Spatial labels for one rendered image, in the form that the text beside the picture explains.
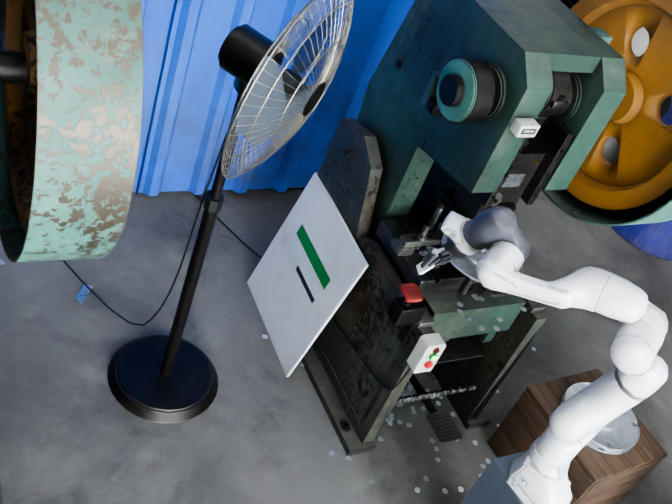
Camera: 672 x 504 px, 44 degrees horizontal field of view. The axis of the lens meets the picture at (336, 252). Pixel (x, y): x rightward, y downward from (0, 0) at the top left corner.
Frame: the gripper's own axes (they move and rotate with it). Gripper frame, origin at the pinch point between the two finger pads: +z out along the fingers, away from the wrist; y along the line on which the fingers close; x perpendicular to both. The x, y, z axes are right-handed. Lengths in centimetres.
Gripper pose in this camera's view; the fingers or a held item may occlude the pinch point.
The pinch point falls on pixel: (425, 266)
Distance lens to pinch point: 246.3
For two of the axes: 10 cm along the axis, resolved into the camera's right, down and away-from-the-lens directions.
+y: 8.6, -0.5, 5.0
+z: -4.5, 3.5, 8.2
